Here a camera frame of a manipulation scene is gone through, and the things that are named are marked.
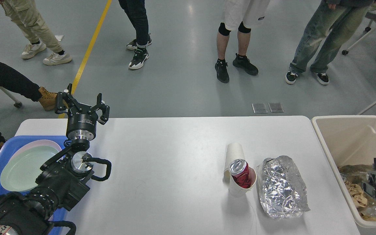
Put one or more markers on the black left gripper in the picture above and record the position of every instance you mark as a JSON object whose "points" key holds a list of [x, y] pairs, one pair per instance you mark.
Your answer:
{"points": [[81, 125]]}

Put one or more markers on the clear plastic wrapper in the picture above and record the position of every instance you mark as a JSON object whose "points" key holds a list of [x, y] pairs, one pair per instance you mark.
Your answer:
{"points": [[357, 174]]}

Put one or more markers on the green plate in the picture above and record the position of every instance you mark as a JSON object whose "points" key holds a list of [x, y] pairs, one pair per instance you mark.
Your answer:
{"points": [[21, 171]]}

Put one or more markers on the silver foil sheet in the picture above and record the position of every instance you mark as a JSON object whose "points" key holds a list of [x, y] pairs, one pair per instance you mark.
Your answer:
{"points": [[281, 189]]}

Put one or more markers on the crushed red soda can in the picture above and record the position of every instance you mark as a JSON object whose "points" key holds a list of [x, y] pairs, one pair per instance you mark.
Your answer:
{"points": [[239, 170]]}

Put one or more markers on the white paper cup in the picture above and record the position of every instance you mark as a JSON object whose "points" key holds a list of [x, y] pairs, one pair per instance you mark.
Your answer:
{"points": [[234, 151], [238, 191]]}

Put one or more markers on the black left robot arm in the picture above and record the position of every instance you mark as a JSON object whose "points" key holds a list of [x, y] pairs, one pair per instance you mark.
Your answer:
{"points": [[88, 167]]}

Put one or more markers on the beige plastic bin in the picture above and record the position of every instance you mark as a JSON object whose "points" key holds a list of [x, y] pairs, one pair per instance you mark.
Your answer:
{"points": [[348, 140]]}

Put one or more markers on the pink plate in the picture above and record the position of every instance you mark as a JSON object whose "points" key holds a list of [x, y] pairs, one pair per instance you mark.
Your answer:
{"points": [[43, 142]]}

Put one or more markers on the white paper scrap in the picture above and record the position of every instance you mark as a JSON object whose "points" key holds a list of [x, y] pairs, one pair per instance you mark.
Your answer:
{"points": [[59, 37]]}

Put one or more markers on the seated person tan boots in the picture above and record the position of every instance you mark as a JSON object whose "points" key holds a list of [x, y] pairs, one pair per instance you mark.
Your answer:
{"points": [[14, 81]]}

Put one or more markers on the person in black trousers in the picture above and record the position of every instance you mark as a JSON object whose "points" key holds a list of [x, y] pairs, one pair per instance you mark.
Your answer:
{"points": [[136, 12]]}

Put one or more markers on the person in beige trousers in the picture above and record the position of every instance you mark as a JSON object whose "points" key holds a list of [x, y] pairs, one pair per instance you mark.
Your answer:
{"points": [[26, 16]]}

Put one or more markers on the blue plastic tray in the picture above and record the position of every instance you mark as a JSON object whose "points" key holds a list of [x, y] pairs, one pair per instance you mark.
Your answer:
{"points": [[29, 213]]}

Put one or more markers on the metal floor socket plate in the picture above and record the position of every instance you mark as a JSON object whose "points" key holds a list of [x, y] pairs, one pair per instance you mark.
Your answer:
{"points": [[264, 108]]}

